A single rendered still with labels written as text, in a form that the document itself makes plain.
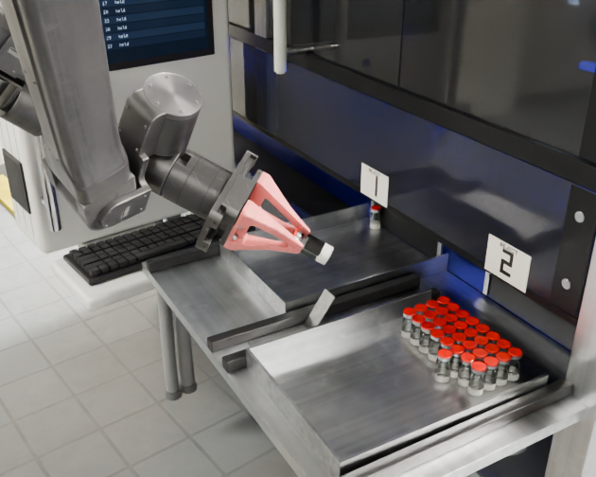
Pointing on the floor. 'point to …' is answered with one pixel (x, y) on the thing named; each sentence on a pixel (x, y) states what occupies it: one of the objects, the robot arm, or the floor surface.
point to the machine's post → (592, 358)
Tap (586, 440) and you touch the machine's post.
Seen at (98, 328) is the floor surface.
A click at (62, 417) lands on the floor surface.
